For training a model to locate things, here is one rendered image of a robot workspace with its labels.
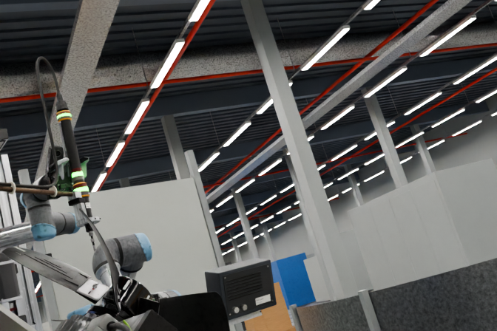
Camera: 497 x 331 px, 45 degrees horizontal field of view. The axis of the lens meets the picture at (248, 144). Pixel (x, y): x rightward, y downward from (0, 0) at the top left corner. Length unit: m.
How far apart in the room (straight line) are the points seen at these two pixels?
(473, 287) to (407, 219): 9.06
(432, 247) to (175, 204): 8.22
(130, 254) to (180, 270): 1.65
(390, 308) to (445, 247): 8.31
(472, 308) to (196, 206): 1.97
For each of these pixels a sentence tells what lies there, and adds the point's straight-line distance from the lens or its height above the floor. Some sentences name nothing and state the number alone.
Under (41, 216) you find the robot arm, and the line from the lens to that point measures 2.10.
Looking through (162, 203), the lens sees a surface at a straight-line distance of 4.05.
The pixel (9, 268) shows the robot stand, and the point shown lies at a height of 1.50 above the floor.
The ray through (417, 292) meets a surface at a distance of 3.15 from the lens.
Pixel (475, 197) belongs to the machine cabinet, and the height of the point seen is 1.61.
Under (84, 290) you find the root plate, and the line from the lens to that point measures 1.74.
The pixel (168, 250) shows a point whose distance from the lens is 3.98.
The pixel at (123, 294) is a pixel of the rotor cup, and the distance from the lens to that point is 1.71.
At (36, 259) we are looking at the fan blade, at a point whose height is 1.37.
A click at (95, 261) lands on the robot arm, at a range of 2.32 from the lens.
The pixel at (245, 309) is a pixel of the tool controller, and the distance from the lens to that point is 2.42.
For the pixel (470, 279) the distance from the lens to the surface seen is 3.06.
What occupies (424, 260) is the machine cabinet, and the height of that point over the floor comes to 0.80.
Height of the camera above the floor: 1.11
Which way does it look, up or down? 14 degrees up
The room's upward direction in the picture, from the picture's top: 17 degrees counter-clockwise
